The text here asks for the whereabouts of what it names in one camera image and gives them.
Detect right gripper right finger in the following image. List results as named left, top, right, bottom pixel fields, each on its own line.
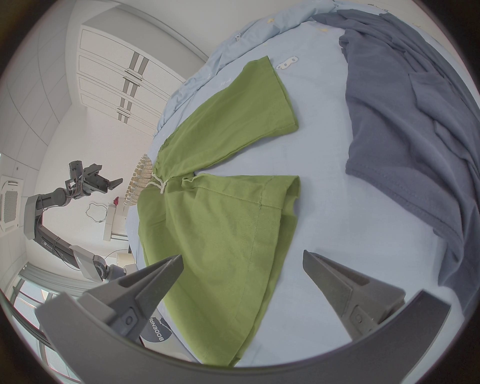
left=303, top=250, right=406, bottom=342

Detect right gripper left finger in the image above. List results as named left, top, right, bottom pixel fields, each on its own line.
left=77, top=254, right=185, bottom=343

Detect green shorts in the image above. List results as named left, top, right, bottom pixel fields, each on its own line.
left=137, top=56, right=301, bottom=367

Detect round woven basket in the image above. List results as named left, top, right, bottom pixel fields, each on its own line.
left=125, top=154, right=154, bottom=208

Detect dark blue garment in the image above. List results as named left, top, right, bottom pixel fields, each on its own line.
left=313, top=9, right=480, bottom=319

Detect white small cabinet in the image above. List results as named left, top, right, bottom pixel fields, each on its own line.
left=103, top=202, right=130, bottom=241

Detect white ceiling air conditioner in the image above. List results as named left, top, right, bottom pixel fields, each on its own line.
left=0, top=176, right=25, bottom=233

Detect white curtain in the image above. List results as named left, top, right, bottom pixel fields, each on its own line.
left=19, top=262, right=98, bottom=298

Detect white wardrobe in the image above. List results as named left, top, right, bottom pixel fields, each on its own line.
left=77, top=24, right=188, bottom=130

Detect window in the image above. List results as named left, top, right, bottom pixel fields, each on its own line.
left=0, top=262, right=76, bottom=379

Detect pale blue quilt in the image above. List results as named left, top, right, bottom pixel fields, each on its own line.
left=157, top=0, right=338, bottom=130

